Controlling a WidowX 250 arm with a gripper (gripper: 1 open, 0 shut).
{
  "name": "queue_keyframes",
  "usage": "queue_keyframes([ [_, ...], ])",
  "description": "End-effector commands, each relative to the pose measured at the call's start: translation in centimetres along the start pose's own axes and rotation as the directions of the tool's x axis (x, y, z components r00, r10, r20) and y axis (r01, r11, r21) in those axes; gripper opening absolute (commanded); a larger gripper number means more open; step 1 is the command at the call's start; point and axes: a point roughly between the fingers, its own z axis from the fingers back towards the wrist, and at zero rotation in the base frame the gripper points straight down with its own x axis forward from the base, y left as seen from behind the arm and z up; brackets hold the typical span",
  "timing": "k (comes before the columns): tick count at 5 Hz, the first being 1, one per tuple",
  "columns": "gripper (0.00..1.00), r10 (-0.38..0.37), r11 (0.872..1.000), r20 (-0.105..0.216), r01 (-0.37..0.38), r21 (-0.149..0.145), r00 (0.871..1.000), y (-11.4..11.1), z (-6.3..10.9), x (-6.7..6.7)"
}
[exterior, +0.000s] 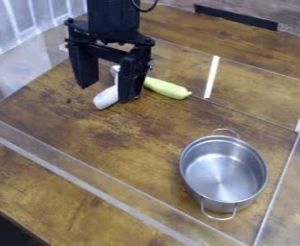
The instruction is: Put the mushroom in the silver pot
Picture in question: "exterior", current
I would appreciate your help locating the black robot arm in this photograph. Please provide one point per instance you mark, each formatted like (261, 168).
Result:
(114, 16)

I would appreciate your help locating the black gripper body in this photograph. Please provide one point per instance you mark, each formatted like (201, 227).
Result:
(89, 46)

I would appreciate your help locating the clear acrylic barrier panel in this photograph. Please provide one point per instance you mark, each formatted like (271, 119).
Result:
(169, 220)

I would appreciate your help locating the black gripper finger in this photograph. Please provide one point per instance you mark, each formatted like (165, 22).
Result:
(130, 77)
(83, 64)

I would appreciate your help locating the black strip on table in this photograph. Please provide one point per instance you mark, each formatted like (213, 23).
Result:
(236, 17)

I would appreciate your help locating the white red plush mushroom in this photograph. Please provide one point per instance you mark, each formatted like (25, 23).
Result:
(105, 98)

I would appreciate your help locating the spoon with yellow-green handle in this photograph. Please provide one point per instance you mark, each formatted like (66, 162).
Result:
(168, 89)

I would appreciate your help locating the silver pot with handles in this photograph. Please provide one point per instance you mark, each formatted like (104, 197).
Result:
(224, 173)

